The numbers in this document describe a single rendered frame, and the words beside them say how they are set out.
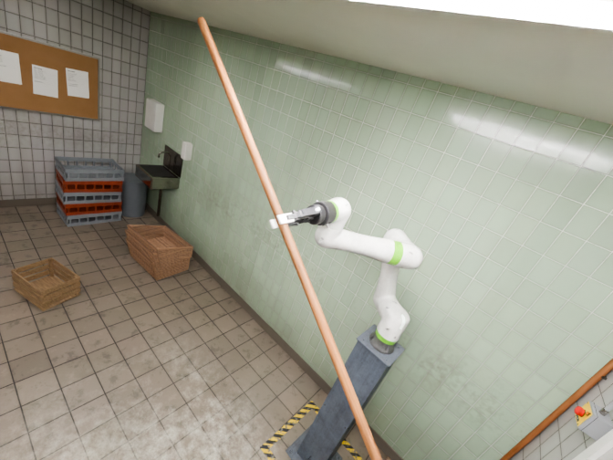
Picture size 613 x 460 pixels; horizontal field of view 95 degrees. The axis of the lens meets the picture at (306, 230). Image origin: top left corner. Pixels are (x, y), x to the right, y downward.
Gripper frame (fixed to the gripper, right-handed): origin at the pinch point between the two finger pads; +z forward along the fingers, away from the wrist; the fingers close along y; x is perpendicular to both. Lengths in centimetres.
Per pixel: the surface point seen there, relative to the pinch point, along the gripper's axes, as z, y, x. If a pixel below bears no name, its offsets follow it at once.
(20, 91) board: -2, 284, 275
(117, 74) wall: -93, 253, 301
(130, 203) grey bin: -94, 340, 161
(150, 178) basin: -90, 256, 154
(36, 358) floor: 42, 242, -1
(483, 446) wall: -122, 25, -166
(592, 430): -87, -39, -126
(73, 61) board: -49, 251, 301
